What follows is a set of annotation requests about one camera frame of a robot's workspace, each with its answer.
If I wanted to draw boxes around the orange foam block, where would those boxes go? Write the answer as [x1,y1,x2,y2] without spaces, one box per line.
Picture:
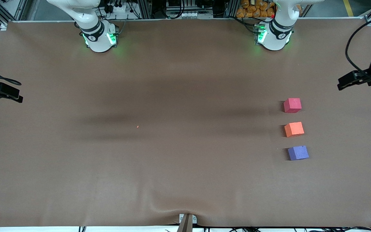
[284,122,305,138]

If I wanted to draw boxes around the red foam block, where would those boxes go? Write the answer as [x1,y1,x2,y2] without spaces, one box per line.
[283,98,302,113]

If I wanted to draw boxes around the blue foam block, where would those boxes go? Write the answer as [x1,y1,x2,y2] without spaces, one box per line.
[288,145,309,161]

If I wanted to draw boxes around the pile of orange objects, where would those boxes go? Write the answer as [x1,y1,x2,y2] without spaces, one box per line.
[236,0,275,18]

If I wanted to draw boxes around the white power strip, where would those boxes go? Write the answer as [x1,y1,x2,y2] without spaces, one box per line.
[107,3,128,13]

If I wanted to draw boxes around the white connector strip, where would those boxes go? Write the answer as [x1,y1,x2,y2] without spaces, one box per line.
[179,12,213,18]

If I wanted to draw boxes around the brown table mat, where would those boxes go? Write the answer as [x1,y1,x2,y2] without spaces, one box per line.
[0,18,371,227]

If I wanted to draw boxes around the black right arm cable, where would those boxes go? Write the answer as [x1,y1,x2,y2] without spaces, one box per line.
[0,63,22,86]

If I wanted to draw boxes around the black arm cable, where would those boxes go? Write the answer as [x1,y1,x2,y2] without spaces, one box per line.
[0,63,22,86]
[345,14,371,76]

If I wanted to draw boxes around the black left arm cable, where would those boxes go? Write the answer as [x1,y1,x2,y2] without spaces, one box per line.
[345,14,371,76]

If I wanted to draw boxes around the grey metal table bracket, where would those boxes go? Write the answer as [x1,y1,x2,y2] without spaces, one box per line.
[179,214,197,224]

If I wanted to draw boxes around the brown bar under bracket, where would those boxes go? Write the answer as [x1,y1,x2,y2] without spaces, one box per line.
[176,214,193,232]

